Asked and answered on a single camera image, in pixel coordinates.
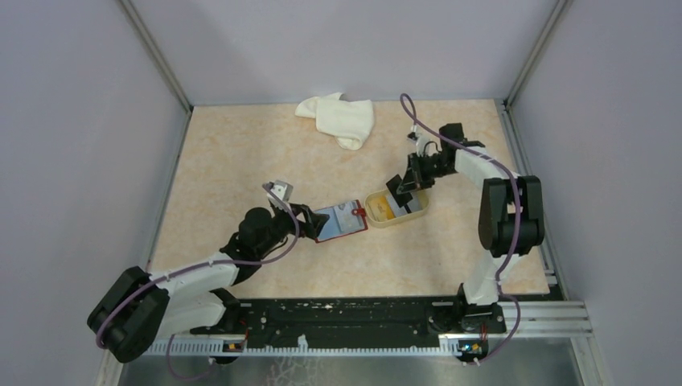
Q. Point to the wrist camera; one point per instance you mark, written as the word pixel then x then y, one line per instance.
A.
pixel 420 141
pixel 281 190

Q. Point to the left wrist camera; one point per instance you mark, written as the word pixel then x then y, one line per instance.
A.
pixel 281 190

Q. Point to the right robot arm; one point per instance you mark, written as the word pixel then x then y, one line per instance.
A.
pixel 511 215

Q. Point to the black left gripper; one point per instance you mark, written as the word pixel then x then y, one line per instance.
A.
pixel 314 223

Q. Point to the red leather card holder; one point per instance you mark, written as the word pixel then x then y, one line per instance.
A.
pixel 344 219

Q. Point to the white folded cloth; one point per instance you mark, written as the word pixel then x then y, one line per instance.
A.
pixel 349 122

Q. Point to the aluminium frame rail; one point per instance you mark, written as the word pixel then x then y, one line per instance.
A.
pixel 532 320

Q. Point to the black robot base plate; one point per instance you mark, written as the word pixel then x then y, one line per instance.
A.
pixel 355 323

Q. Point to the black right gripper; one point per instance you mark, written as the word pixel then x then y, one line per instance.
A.
pixel 409 182

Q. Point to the beige oval tray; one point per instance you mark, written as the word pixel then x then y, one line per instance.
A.
pixel 423 197

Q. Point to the gold VIP card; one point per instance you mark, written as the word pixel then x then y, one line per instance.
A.
pixel 381 209

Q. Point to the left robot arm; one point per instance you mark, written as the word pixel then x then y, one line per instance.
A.
pixel 140 307

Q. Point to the dark grey card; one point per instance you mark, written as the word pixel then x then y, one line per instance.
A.
pixel 394 186

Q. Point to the black striped card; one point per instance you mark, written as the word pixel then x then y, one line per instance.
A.
pixel 411 207

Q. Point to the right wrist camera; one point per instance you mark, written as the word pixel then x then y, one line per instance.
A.
pixel 420 141

